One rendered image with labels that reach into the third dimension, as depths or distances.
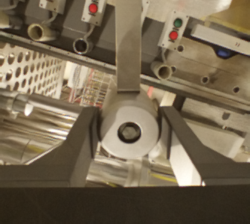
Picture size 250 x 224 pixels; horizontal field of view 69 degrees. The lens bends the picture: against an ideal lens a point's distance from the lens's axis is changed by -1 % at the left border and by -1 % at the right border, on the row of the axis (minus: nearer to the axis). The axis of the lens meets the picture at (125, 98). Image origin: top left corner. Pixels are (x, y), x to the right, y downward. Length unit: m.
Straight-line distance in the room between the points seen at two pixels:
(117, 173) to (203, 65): 0.68
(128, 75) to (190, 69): 0.85
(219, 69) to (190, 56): 0.17
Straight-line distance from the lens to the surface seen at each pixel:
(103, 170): 0.93
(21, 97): 1.29
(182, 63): 0.98
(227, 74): 1.08
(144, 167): 0.85
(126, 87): 0.15
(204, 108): 1.19
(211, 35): 0.93
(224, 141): 1.16
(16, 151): 0.98
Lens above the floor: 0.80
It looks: 16 degrees up
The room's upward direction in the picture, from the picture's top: 162 degrees counter-clockwise
